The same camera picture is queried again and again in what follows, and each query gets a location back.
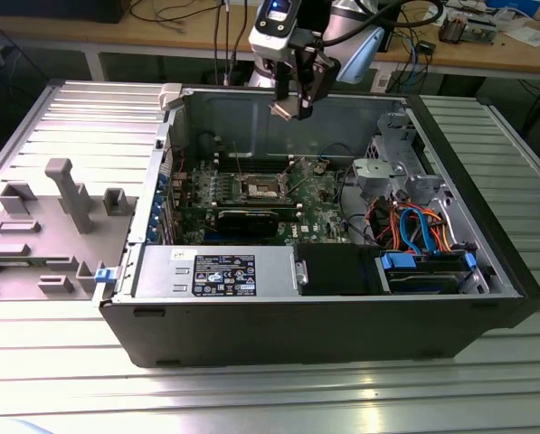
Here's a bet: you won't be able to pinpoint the silver CPU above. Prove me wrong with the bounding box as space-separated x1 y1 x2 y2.
268 97 298 122

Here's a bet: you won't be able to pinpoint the metal socket cover frame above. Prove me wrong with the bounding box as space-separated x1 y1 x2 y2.
276 156 307 203

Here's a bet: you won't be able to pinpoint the thin metal locking lever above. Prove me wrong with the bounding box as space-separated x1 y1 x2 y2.
232 140 245 182

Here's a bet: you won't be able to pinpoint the black RAM slot row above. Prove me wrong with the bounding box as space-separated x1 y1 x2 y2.
178 197 300 217
213 153 298 173

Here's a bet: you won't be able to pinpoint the CPU socket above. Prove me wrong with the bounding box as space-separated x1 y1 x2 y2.
238 171 294 203

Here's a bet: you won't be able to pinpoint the white printed label sheet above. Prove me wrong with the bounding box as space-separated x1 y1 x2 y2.
369 61 400 94

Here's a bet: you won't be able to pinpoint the black tower device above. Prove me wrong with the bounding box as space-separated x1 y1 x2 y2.
382 13 404 54

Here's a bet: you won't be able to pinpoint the silver metal drive cage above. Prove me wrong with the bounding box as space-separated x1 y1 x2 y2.
351 110 451 204

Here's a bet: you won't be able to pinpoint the green motherboard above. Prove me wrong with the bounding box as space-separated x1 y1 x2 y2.
169 153 370 248

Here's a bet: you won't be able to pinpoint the wooden workbench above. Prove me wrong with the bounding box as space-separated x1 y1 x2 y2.
0 0 540 85

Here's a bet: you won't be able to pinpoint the copper finned heat sink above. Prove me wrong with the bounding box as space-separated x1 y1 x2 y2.
439 12 469 45

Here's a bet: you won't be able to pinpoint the black graphics card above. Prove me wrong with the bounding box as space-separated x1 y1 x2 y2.
214 207 280 240

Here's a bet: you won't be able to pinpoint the grey metal device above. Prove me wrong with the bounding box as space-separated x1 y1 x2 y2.
466 15 499 45

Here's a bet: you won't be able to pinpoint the blue box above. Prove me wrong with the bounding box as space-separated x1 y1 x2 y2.
485 0 540 14

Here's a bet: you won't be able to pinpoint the white papers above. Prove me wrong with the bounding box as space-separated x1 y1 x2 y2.
504 25 540 47

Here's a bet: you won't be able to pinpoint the hard disk in blue carrier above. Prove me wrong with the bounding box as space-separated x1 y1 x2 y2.
375 250 478 295

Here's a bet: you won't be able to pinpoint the grey power supply with label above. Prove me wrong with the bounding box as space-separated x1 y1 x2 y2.
131 243 298 299

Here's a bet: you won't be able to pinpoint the black PC case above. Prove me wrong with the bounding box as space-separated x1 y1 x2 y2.
98 83 540 370

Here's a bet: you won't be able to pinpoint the large black box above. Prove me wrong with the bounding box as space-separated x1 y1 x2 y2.
0 0 126 24

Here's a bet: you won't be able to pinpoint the grey parts rack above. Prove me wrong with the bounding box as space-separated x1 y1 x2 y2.
0 157 139 302

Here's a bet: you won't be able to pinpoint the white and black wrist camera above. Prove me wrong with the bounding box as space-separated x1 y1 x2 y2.
249 0 298 51

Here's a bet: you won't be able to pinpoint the blue data cable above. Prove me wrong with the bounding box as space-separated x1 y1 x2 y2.
398 203 439 255

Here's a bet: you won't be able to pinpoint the orange wire bundle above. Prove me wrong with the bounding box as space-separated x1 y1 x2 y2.
366 201 456 252

